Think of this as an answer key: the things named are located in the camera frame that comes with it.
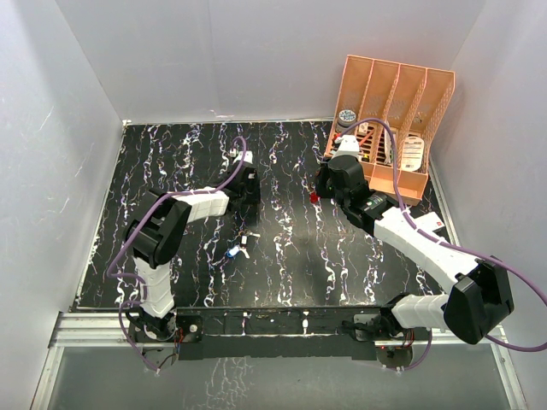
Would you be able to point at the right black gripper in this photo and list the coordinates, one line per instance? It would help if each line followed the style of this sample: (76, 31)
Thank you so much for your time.
(320, 180)

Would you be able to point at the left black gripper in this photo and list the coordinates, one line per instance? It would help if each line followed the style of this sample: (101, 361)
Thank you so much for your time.
(254, 198)

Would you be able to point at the red carabiner keyring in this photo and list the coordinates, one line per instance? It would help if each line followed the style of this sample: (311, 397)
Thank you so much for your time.
(313, 197)

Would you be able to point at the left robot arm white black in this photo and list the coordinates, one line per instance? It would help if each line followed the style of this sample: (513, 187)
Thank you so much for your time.
(157, 230)

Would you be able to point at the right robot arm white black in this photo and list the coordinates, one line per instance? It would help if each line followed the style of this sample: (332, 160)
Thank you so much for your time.
(476, 292)

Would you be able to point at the round patterned tin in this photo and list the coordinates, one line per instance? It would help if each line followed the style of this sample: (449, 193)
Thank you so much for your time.
(345, 119)

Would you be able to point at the key with blue tag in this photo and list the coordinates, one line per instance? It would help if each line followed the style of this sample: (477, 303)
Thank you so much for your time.
(236, 250)

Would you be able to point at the white packaged card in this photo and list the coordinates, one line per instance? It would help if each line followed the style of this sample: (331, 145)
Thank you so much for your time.
(412, 153)

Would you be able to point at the peach desk organizer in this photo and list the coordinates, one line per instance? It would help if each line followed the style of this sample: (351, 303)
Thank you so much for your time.
(392, 100)

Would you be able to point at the white red-dot box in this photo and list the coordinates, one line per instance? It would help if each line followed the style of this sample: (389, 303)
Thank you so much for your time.
(430, 222)

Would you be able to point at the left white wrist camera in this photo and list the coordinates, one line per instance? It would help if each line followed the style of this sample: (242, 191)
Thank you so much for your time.
(237, 156)

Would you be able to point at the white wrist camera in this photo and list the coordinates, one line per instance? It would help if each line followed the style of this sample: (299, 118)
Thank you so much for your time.
(237, 156)
(347, 145)

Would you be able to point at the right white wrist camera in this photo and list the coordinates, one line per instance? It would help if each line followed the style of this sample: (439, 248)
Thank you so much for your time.
(347, 145)

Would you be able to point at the aluminium front rail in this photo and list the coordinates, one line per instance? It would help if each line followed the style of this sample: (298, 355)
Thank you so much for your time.
(271, 359)

